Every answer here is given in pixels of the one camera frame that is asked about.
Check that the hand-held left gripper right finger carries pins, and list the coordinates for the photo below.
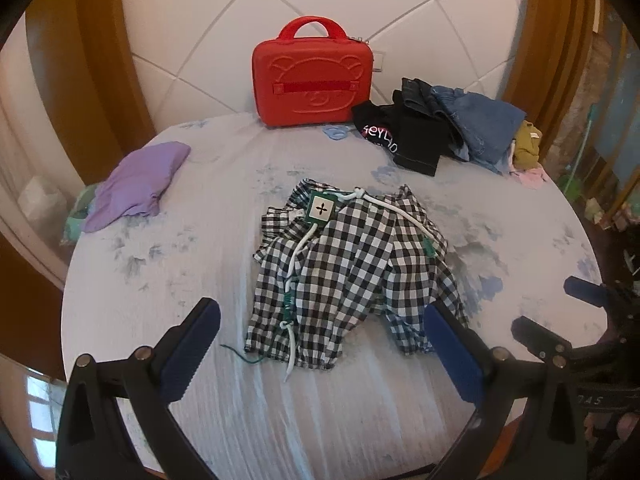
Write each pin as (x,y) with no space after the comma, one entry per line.
(455,360)

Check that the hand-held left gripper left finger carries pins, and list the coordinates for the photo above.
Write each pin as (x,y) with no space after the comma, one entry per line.
(192,350)

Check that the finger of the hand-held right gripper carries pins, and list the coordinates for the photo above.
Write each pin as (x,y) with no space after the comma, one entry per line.
(582,291)
(532,334)

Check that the black white checkered garment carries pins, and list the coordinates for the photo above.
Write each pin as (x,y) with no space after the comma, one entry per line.
(360,270)

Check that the green plastic broom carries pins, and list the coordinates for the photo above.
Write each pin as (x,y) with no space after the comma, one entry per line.
(572,187)

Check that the bed with floral sheet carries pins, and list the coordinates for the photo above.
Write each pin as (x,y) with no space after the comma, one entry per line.
(210,240)

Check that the pink garment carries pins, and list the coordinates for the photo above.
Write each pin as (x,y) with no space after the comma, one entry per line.
(532,176)

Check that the yellow garment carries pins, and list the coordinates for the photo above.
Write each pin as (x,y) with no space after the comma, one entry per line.
(527,147)

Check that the teal cloth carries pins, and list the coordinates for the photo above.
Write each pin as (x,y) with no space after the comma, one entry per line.
(75,220)

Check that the purple garment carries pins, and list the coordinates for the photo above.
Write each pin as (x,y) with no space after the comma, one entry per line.
(135,180)

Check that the cluttered wooden shelf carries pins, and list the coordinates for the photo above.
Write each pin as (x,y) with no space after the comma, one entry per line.
(620,110)

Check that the light blue jeans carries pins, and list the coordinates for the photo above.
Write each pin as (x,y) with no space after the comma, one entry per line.
(480,115)

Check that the black printed garment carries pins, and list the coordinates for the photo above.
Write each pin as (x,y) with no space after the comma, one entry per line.
(420,135)

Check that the wooden headboard side panel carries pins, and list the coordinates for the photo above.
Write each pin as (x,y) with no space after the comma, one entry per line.
(100,60)
(550,50)

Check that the dark blue jeans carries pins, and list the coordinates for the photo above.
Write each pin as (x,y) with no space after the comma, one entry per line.
(415,92)

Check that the cream curtain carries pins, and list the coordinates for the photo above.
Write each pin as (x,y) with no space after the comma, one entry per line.
(30,125)

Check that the red bear-embossed suitcase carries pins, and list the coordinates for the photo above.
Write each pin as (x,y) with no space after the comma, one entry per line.
(310,75)

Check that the white padded headboard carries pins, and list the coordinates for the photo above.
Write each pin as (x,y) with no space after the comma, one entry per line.
(200,35)

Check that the white wall socket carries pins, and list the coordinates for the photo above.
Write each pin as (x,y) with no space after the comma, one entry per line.
(380,62)

